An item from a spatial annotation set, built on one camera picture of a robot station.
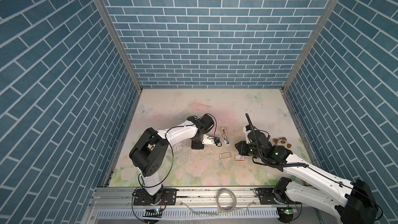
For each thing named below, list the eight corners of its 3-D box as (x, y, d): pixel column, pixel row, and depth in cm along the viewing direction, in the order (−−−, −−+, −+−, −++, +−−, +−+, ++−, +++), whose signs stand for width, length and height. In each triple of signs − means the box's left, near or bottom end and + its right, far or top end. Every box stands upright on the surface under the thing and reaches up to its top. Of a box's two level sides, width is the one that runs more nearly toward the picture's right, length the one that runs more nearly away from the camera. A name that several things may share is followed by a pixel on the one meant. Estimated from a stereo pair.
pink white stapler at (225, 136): (226, 146, 92) (227, 141, 88) (220, 132, 98) (221, 128, 94) (230, 144, 93) (231, 140, 89) (224, 131, 99) (225, 127, 95)
